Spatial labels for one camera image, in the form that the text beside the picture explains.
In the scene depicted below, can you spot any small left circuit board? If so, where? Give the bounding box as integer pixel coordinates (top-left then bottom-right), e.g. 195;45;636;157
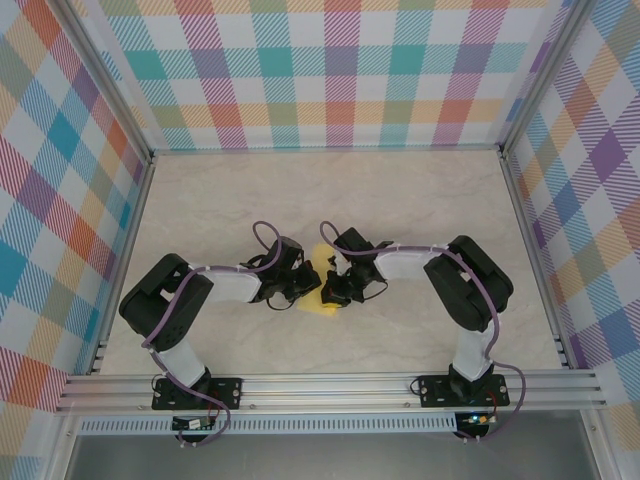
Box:
172;417;216;431

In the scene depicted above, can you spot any grey metal panel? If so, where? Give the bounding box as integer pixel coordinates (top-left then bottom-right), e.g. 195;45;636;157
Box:
64;432;601;480

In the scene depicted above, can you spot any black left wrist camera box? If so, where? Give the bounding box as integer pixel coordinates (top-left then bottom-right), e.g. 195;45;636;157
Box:
264;238;305;269

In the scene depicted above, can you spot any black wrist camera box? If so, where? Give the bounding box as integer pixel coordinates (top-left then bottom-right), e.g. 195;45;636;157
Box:
264;238;305;269
333;227;374;256

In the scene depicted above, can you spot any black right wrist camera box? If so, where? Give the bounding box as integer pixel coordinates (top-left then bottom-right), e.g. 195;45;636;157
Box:
333;227;374;256

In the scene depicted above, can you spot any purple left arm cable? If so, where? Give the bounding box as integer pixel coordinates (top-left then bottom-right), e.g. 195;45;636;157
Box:
142;221;301;449

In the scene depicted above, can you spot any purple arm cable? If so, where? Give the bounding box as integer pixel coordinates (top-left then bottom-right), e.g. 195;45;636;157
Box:
319;220;526;444
142;221;301;449

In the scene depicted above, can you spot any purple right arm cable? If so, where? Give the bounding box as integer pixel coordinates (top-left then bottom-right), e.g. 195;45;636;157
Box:
319;220;526;444

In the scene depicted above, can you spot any aluminium mounting rail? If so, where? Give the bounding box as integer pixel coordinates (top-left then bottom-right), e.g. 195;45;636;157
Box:
54;369;609;414

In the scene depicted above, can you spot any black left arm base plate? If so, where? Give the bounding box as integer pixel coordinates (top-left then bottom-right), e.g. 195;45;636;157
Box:
151;377;245;412

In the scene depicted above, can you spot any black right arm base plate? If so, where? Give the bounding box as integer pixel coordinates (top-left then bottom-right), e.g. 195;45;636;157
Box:
418;374;511;409

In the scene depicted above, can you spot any aluminium rear floor rail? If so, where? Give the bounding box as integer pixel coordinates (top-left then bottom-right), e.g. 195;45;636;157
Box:
149;143;504;154

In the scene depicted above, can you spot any slotted white cable duct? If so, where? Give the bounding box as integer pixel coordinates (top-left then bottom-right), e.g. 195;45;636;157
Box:
79;412;459;435

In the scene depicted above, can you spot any aluminium side floor rail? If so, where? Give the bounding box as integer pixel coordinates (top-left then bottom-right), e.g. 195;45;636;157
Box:
499;149;572;370
88;159;157;375

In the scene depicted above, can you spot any aluminium frame post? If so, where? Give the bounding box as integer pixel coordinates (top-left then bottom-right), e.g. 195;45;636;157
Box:
54;0;155;164
499;0;596;159

